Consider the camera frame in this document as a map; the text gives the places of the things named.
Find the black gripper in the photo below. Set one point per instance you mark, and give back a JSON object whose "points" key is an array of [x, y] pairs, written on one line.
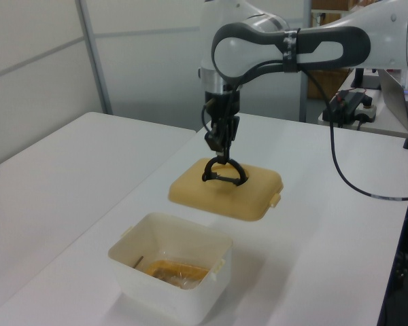
{"points": [[221, 103]]}

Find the tan tool case lid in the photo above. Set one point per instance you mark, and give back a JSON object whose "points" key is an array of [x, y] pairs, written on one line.
{"points": [[204, 200]]}

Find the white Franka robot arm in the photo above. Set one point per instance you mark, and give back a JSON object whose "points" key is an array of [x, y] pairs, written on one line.
{"points": [[326, 30]]}

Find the white plastic tool case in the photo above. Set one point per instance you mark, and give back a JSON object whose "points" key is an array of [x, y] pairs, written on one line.
{"points": [[190, 302]]}

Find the black tape band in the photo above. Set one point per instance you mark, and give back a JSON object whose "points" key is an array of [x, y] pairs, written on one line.
{"points": [[290, 51]]}

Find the brown cardboard box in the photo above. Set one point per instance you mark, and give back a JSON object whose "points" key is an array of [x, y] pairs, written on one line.
{"points": [[326, 83]]}

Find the black control box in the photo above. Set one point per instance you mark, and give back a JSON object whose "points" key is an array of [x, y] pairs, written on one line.
{"points": [[341, 103]]}

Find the grey emergency stop button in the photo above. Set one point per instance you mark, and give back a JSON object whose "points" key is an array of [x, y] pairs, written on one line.
{"points": [[367, 110]]}

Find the black monitor stand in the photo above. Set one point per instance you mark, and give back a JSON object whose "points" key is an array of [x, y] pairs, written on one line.
{"points": [[359, 78]]}

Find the bagged yellow tools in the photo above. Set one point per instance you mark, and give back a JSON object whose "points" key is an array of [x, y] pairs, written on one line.
{"points": [[177, 271]]}

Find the grey laptop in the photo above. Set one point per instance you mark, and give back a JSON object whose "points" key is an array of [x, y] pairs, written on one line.
{"points": [[392, 102]]}

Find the grey aluminium partition post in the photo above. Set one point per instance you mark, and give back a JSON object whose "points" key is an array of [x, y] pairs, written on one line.
{"points": [[95, 57]]}

